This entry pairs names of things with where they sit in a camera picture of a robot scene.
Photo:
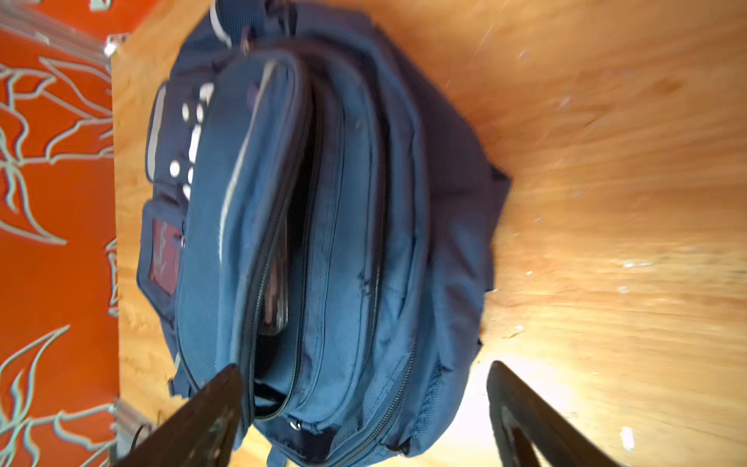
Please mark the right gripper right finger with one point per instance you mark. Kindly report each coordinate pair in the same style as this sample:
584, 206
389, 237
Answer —
524, 424

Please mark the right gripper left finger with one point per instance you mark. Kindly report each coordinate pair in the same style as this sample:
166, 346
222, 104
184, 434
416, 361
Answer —
201, 433

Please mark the navy blue student backpack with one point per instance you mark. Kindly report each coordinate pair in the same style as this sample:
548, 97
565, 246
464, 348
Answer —
321, 219

